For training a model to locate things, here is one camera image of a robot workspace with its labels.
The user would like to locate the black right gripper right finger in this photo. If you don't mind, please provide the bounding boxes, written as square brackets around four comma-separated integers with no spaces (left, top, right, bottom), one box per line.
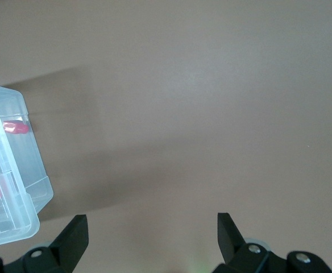
[213,212,332,273]

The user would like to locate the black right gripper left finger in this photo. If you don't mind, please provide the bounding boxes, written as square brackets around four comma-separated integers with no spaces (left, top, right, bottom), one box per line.
[0,214,89,273]

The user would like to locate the clear ribbed plastic lid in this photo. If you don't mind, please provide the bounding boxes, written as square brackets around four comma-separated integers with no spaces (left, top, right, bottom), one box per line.
[0,69,40,245]

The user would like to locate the clear plastic storage box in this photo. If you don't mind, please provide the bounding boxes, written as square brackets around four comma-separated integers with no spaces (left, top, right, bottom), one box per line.
[0,84,55,217]

